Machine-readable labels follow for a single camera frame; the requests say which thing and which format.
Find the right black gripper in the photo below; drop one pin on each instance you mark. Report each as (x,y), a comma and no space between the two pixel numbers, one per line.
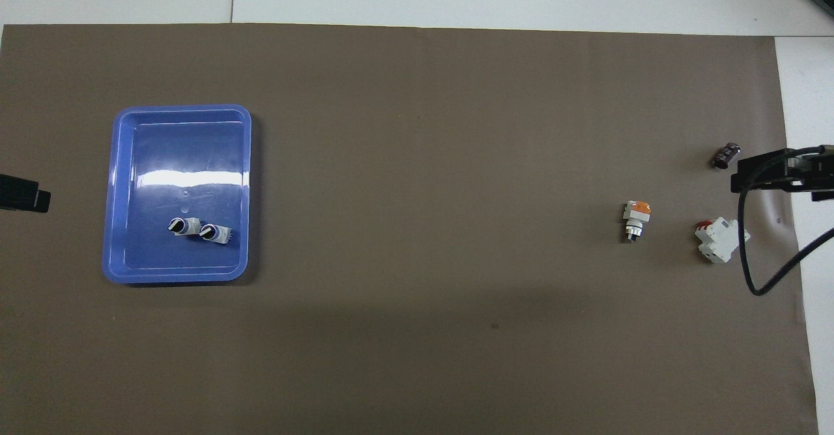
(821,168)

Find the selector switch with orange block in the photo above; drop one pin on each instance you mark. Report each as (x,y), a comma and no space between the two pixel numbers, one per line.
(637,217)

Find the small dark terminal block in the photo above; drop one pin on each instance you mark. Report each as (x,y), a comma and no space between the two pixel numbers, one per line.
(726,155)

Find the blue plastic tray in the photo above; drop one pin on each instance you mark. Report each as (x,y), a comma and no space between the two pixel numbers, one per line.
(182,161)

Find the brown table mat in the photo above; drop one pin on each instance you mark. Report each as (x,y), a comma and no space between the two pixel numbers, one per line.
(417,161)

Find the white circuit breaker red lever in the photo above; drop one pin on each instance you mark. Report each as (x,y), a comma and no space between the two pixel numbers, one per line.
(720,239)

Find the white selector switch black knob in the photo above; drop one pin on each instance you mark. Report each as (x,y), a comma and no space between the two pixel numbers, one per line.
(184,226)
(215,233)

